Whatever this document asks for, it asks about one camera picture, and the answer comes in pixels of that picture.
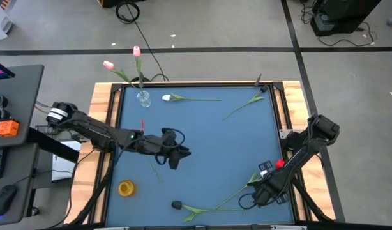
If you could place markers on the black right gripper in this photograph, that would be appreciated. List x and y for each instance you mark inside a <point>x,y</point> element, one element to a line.
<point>267,190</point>

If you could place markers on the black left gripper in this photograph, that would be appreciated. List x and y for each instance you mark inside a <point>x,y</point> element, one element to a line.
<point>161,143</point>

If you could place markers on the white artificial tulip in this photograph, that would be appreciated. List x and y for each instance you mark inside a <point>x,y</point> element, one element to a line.
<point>166,97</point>
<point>254,179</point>

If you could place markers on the black artificial tulip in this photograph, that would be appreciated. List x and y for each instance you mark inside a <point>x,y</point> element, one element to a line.
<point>264,88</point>
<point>177,204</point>

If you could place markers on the pink artificial tulip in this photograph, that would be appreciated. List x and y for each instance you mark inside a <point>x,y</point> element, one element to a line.
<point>137,51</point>
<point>108,65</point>

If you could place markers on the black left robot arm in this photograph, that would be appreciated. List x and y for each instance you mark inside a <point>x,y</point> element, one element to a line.
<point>87,126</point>

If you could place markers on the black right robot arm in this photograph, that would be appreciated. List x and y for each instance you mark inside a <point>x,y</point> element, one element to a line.
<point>311,140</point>

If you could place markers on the clear glass vase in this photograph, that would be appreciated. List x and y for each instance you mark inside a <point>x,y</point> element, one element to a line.
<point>145,100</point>

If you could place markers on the blue table mat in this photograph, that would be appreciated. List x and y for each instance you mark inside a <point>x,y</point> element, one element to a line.
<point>215,143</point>

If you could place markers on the grey desk panel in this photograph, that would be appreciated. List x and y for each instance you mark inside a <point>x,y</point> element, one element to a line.
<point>20,172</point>
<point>23,96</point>

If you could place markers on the black equipment base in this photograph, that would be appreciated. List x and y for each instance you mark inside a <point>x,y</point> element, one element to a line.
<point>110,2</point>

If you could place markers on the orange box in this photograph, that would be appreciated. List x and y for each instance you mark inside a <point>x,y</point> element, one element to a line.
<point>7,128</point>

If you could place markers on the black computer mouse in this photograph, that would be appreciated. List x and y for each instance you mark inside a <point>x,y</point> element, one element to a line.
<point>4,199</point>

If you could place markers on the black headphones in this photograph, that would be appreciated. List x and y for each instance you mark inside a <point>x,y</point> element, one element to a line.
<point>4,115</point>

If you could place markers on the black equipment cabinet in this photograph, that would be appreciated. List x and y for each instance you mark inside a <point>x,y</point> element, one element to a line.
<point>343,12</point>

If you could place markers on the silver frame bracket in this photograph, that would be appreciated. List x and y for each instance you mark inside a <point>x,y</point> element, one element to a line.
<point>111,228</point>
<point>288,227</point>

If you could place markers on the silver arm base bracket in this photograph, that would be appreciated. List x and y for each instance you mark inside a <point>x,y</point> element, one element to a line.
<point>283,133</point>

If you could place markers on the black aluminium table frame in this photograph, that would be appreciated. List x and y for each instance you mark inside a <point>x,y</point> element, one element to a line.
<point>196,84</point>

